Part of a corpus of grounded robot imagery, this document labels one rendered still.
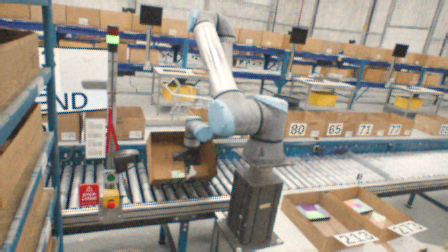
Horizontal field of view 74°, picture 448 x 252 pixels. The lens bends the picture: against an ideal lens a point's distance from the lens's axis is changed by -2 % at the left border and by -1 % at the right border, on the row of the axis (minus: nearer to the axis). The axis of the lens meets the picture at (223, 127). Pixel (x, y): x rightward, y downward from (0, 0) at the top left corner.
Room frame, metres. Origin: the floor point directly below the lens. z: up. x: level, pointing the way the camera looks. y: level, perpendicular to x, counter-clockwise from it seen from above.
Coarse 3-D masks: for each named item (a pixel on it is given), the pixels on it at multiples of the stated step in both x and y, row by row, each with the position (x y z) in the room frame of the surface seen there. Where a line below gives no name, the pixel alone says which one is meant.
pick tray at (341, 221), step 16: (304, 192) 1.61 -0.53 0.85; (320, 192) 1.66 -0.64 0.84; (288, 208) 1.48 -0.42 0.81; (336, 208) 1.53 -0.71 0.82; (304, 224) 1.34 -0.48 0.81; (320, 224) 1.43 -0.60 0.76; (336, 224) 1.46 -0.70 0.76; (352, 224) 1.41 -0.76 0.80; (320, 240) 1.23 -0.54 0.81; (336, 240) 1.23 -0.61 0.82
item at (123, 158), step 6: (120, 150) 1.33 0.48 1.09; (126, 150) 1.34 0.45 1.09; (132, 150) 1.35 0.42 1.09; (114, 156) 1.28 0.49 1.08; (120, 156) 1.29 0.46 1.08; (126, 156) 1.30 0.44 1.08; (132, 156) 1.31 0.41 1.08; (138, 156) 1.32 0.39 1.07; (114, 162) 1.28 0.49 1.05; (120, 162) 1.28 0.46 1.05; (126, 162) 1.30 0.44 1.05; (132, 162) 1.31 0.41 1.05; (120, 168) 1.30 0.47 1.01; (126, 168) 1.31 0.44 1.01
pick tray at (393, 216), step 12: (336, 192) 1.70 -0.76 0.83; (348, 192) 1.75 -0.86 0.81; (360, 192) 1.77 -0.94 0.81; (372, 204) 1.68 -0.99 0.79; (384, 204) 1.62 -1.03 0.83; (360, 216) 1.44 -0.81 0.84; (396, 216) 1.54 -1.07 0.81; (408, 216) 1.49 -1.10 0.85; (372, 228) 1.37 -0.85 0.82; (384, 228) 1.34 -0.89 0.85; (384, 240) 1.36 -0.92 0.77
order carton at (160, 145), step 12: (156, 132) 1.70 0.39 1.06; (168, 132) 1.73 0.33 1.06; (180, 132) 1.76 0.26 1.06; (156, 144) 1.79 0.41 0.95; (168, 144) 1.82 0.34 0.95; (180, 144) 1.86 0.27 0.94; (204, 144) 1.91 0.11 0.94; (156, 156) 1.74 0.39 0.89; (168, 156) 1.77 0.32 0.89; (204, 156) 1.86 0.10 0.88; (156, 168) 1.69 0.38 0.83; (168, 168) 1.72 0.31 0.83; (180, 168) 1.75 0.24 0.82; (204, 168) 1.81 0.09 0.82; (216, 168) 1.68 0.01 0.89; (156, 180) 1.52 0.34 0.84; (192, 180) 1.66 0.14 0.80
